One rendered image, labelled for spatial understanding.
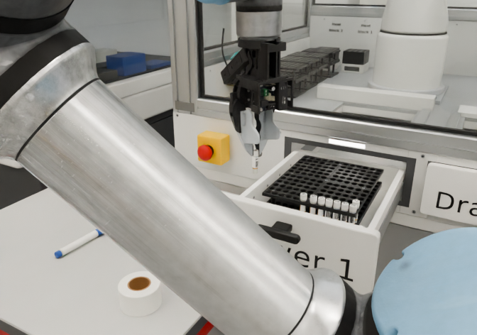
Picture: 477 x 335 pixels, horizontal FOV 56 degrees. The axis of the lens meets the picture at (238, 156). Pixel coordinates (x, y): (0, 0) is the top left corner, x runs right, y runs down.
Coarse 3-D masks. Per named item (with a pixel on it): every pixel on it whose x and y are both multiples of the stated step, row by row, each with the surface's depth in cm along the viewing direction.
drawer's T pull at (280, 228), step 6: (276, 222) 71; (282, 222) 71; (264, 228) 69; (270, 228) 69; (276, 228) 69; (282, 228) 69; (288, 228) 69; (270, 234) 69; (276, 234) 68; (282, 234) 68; (288, 234) 67; (294, 234) 67; (282, 240) 68; (288, 240) 67; (294, 240) 67
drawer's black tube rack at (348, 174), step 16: (304, 160) 98; (320, 160) 98; (288, 176) 90; (304, 176) 90; (320, 176) 90; (336, 176) 91; (352, 176) 91; (368, 176) 91; (288, 192) 83; (320, 192) 83; (336, 192) 84; (352, 192) 83; (368, 192) 83; (368, 208) 86
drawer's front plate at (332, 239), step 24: (264, 216) 73; (288, 216) 70; (312, 216) 69; (312, 240) 70; (336, 240) 68; (360, 240) 66; (312, 264) 71; (336, 264) 69; (360, 264) 67; (360, 288) 68
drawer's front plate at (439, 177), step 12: (432, 168) 89; (444, 168) 88; (456, 168) 87; (468, 168) 87; (432, 180) 89; (444, 180) 88; (456, 180) 87; (468, 180) 86; (432, 192) 90; (456, 192) 88; (468, 192) 87; (432, 204) 91; (444, 204) 90; (456, 204) 89; (468, 204) 88; (444, 216) 91; (456, 216) 89; (468, 216) 88
